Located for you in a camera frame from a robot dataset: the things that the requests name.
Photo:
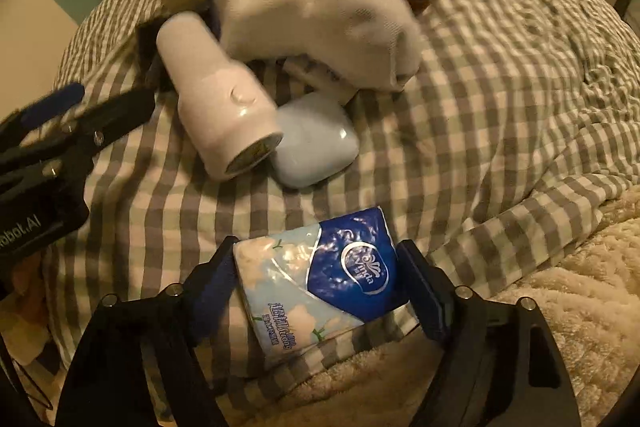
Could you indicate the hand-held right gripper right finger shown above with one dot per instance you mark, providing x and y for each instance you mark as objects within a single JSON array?
[{"x": 425, "y": 292}]

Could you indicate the blue and white tissue pack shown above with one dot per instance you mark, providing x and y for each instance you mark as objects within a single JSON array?
[{"x": 325, "y": 277}]

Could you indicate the white cylindrical device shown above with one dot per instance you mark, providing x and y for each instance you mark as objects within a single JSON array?
[{"x": 220, "y": 107}]

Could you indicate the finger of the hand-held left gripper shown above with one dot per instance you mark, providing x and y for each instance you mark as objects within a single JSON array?
[
  {"x": 117, "y": 112},
  {"x": 55, "y": 104}
]

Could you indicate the white sock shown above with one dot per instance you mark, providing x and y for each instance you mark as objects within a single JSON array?
[
  {"x": 325, "y": 82},
  {"x": 325, "y": 17}
]

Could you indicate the light blue earbuds case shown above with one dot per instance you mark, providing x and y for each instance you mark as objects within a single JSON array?
[{"x": 315, "y": 142}]

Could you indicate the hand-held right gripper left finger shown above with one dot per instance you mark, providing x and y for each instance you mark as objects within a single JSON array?
[{"x": 216, "y": 292}]

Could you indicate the cream fluffy blanket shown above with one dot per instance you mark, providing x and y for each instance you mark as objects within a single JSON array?
[{"x": 565, "y": 307}]

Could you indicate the grey checkered blanket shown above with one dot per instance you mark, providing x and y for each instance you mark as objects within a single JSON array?
[{"x": 475, "y": 107}]

